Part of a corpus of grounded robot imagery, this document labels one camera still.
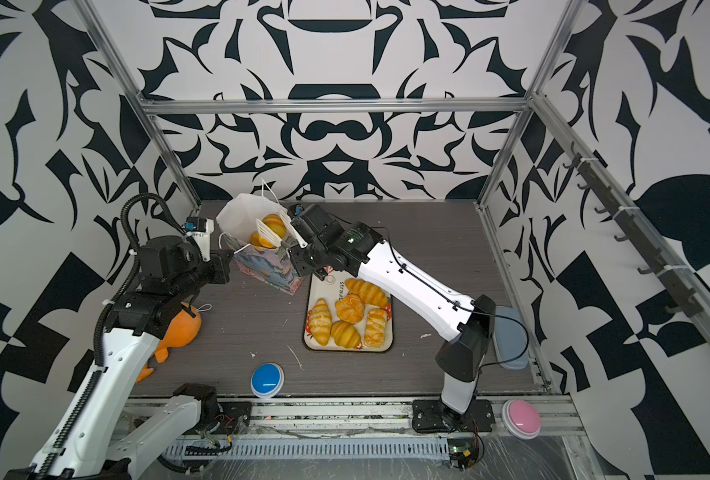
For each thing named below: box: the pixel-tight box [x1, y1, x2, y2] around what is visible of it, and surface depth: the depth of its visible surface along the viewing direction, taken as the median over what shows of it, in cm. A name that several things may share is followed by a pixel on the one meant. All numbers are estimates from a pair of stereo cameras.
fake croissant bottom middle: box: [330, 320, 363, 349], surface depth 85 cm
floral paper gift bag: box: [216, 193, 303, 295], surface depth 88 cm
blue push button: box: [250, 362, 285, 399], surface depth 80 cm
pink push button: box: [502, 399, 541, 440], surface depth 74 cm
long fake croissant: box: [344, 278, 389, 308], surface depth 93 cm
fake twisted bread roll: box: [364, 307, 388, 349], surface depth 87 cm
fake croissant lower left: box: [310, 298, 333, 346], surface depth 87 cm
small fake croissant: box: [262, 213, 287, 238], surface depth 79 cm
